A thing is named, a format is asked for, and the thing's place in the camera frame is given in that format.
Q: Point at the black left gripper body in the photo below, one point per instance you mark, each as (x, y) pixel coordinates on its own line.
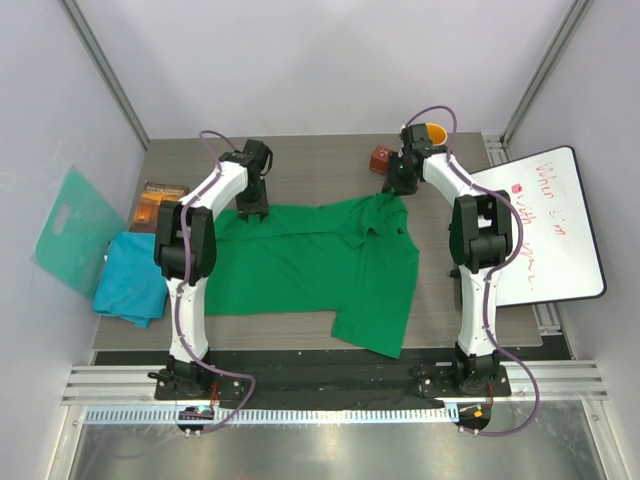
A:
(254, 199)

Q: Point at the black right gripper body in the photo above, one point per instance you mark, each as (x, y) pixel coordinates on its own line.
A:
(398, 178)

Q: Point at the red cube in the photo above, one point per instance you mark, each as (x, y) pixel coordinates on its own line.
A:
(379, 160)

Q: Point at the green t shirt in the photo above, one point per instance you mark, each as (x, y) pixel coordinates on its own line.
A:
(355, 258)

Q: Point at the brown book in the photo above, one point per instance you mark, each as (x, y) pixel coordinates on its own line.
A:
(153, 194)

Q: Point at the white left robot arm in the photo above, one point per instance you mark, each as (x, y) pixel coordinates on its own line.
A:
(185, 240)

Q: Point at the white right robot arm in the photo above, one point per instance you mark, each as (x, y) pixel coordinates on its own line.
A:
(481, 240)

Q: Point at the white mug orange inside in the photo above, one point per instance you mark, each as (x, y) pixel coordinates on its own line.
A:
(437, 134)

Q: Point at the blue t shirt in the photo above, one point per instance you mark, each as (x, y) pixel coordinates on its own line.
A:
(131, 285)

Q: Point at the teal plastic cutting board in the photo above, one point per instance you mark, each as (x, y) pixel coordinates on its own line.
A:
(76, 235)

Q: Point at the white whiteboard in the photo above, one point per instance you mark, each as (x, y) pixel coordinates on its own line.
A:
(559, 258)

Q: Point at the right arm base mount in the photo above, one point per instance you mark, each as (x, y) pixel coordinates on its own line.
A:
(444, 380)

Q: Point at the perforated cable tray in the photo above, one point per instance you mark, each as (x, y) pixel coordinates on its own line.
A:
(182, 415)

